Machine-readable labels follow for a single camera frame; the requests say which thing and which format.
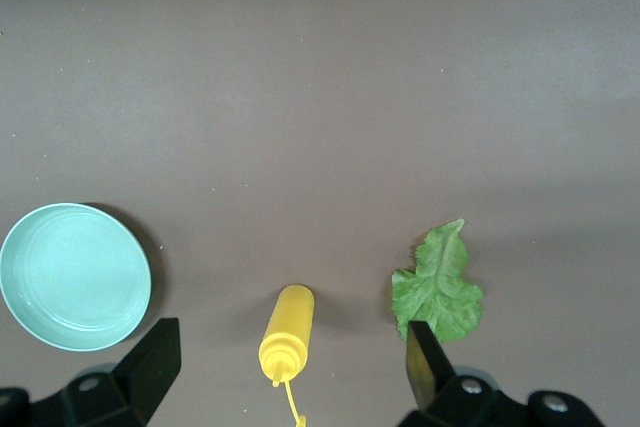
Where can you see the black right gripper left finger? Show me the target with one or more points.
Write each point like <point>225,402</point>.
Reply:
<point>140,377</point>

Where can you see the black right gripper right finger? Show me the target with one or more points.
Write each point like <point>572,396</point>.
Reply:
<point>435,387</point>

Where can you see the green lettuce leaf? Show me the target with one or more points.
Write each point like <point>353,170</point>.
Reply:
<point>440,292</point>

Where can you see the mint green plate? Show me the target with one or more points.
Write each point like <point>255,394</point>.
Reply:
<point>70,277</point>

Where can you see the yellow squeeze bottle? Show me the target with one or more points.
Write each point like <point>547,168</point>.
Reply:
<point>290,322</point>

